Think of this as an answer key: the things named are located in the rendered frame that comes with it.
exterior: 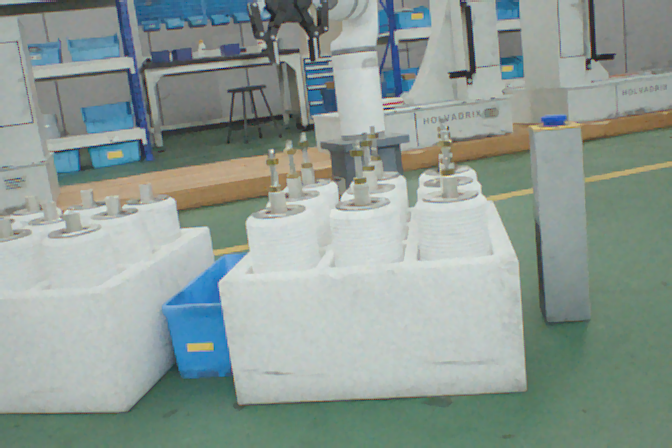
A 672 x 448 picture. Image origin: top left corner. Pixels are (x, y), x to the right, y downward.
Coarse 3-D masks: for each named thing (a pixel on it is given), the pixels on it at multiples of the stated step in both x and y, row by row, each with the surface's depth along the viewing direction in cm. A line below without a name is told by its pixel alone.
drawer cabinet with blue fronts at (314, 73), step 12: (300, 60) 625; (324, 60) 627; (288, 72) 668; (312, 72) 625; (324, 72) 629; (288, 84) 675; (312, 84) 626; (324, 84) 630; (312, 96) 629; (312, 108) 630; (300, 120) 659; (312, 120) 634
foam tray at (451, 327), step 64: (320, 256) 100; (512, 256) 85; (256, 320) 90; (320, 320) 89; (384, 320) 87; (448, 320) 86; (512, 320) 85; (256, 384) 92; (320, 384) 90; (384, 384) 89; (448, 384) 88; (512, 384) 87
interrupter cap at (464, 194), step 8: (432, 192) 93; (440, 192) 93; (464, 192) 91; (472, 192) 91; (424, 200) 89; (432, 200) 88; (440, 200) 87; (448, 200) 87; (456, 200) 87; (464, 200) 87
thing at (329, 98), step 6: (384, 84) 542; (324, 90) 561; (330, 90) 550; (384, 90) 545; (324, 96) 566; (330, 96) 555; (336, 96) 544; (384, 96) 545; (324, 102) 568; (330, 102) 558; (336, 102) 548; (324, 108) 572; (330, 108) 560; (336, 108) 549
